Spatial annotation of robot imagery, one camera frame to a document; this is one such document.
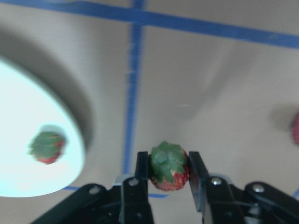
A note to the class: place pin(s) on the red strawberry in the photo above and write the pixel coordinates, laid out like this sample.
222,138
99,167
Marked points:
295,129
169,166
48,144

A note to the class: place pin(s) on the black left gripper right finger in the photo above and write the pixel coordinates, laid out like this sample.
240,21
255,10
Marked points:
198,175

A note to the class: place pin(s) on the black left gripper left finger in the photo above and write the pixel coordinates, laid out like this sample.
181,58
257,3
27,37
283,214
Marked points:
142,167

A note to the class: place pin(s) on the light green plate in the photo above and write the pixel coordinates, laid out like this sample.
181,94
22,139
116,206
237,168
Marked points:
27,104

